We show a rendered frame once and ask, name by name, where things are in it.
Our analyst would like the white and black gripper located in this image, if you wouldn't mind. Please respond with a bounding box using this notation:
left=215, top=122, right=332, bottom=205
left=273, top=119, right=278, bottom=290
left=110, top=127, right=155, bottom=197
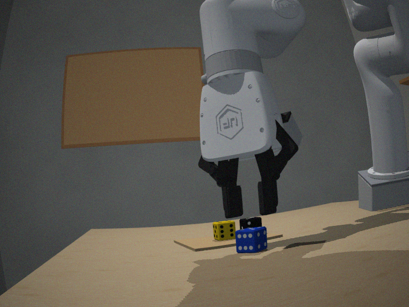
left=198, top=69, right=298, bottom=219

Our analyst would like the black die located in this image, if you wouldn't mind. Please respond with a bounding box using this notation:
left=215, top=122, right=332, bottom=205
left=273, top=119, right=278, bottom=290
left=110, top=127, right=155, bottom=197
left=240, top=217, right=262, bottom=229

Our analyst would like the blue die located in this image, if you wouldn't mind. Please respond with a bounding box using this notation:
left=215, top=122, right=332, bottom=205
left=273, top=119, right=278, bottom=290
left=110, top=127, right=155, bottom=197
left=235, top=226, right=268, bottom=253

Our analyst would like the tan flat mat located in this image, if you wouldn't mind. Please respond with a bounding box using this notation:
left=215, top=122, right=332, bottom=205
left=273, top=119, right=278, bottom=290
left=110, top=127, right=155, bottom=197
left=174, top=233, right=283, bottom=251

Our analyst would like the yellow die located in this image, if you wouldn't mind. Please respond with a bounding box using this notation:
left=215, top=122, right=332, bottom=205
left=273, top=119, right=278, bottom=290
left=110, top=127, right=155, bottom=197
left=213, top=221, right=235, bottom=241

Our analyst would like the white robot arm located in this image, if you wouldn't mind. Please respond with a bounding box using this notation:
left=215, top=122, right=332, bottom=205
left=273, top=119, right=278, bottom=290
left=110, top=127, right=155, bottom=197
left=200, top=0, right=409, bottom=179

